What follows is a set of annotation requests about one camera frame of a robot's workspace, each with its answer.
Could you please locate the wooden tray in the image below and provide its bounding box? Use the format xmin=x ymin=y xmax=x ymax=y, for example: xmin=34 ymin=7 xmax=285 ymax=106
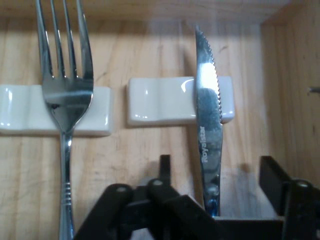
xmin=0 ymin=0 xmax=320 ymax=240

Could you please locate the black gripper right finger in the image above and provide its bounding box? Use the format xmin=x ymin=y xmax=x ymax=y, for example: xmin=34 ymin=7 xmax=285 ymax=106
xmin=258 ymin=155 xmax=320 ymax=240

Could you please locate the white ceramic cutlery rest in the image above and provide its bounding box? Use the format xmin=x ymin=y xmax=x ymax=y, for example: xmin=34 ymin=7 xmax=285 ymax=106
xmin=126 ymin=76 xmax=236 ymax=127
xmin=0 ymin=84 xmax=112 ymax=138

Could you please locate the serrated steel table knife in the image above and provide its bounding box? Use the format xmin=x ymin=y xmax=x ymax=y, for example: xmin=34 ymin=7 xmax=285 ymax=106
xmin=194 ymin=24 xmax=225 ymax=218

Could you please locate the steel fork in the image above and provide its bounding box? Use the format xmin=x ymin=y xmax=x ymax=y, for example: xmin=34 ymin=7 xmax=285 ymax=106
xmin=34 ymin=0 xmax=95 ymax=240

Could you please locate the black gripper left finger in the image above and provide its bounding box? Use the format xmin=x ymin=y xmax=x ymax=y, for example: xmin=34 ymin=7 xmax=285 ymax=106
xmin=73 ymin=154 xmax=213 ymax=240

